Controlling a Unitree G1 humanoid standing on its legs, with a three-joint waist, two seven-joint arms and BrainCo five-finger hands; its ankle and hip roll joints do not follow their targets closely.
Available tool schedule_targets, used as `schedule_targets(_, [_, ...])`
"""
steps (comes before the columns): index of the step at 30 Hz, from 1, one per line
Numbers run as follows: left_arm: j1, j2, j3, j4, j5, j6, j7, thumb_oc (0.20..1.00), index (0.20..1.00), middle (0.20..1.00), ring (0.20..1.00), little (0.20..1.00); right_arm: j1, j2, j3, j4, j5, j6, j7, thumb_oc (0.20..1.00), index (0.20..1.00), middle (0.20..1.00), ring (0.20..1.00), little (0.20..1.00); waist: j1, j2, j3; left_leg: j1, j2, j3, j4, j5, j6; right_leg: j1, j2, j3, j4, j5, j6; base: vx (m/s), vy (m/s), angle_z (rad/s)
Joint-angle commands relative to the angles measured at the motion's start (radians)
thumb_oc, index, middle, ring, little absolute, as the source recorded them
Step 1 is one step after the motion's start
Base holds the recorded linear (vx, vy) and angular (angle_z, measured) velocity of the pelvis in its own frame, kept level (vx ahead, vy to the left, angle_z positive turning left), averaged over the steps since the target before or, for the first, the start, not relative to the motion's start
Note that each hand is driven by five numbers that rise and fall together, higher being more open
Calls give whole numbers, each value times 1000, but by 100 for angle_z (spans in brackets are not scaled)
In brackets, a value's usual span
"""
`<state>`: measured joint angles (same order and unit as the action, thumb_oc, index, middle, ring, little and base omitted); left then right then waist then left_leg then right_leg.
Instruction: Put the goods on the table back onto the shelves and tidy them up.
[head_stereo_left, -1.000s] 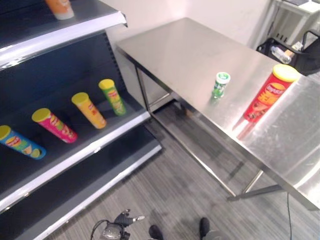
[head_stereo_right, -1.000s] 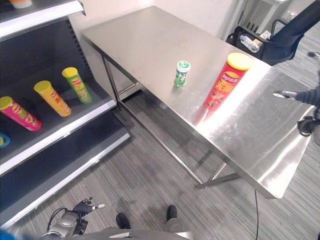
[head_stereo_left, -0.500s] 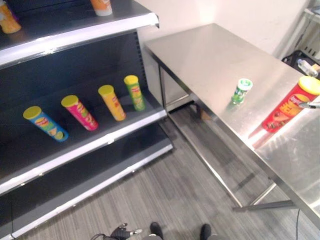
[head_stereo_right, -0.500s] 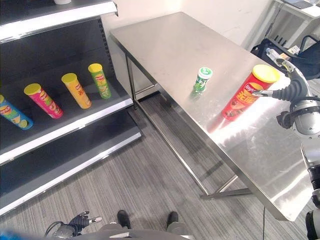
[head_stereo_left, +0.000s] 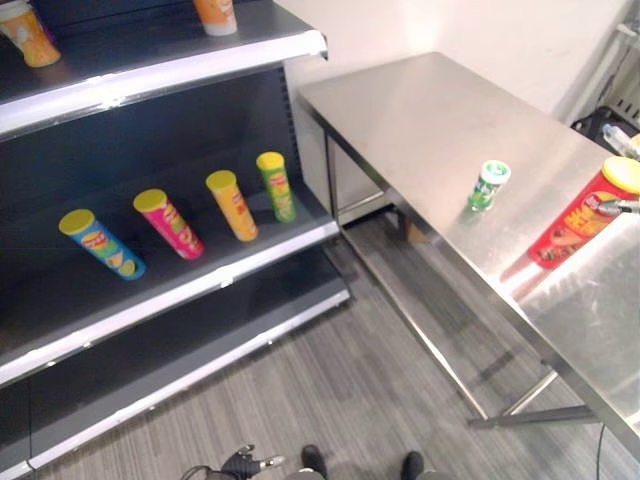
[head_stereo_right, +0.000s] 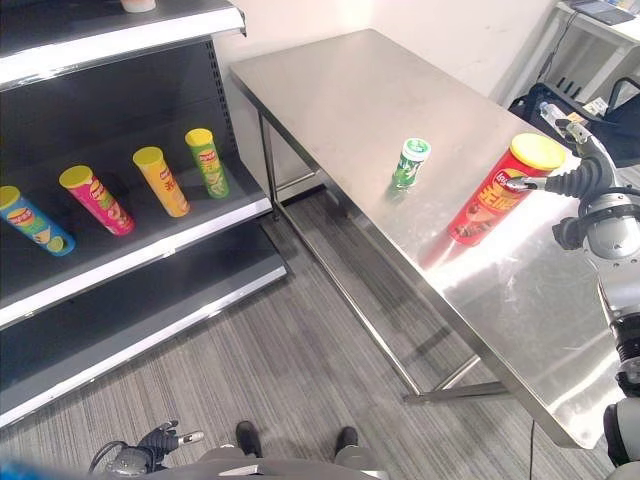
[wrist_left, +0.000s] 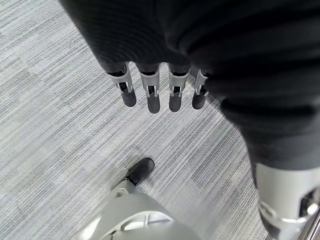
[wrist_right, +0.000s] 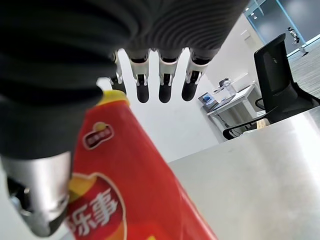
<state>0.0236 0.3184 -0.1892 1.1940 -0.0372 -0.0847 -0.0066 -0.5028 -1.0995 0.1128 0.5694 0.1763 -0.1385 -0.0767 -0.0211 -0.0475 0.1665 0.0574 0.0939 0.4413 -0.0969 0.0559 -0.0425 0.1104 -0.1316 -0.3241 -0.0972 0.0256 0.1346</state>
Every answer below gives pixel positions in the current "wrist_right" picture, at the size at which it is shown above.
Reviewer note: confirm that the black office chair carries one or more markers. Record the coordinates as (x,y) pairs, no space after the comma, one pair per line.
(280,82)

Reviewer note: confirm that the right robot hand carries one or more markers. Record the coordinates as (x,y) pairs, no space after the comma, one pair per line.
(75,37)

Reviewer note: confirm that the white wall sign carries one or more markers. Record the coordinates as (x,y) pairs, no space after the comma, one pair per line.
(248,37)

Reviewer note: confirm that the open laptop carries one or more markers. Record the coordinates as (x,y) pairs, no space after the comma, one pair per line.
(208,101)

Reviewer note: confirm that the white desk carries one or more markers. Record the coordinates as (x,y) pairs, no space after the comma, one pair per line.
(235,105)

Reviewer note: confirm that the clear plastic container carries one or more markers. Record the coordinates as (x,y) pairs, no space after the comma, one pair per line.
(226,88)

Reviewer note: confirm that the red potato chip bag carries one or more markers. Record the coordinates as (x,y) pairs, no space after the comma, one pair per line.
(132,175)

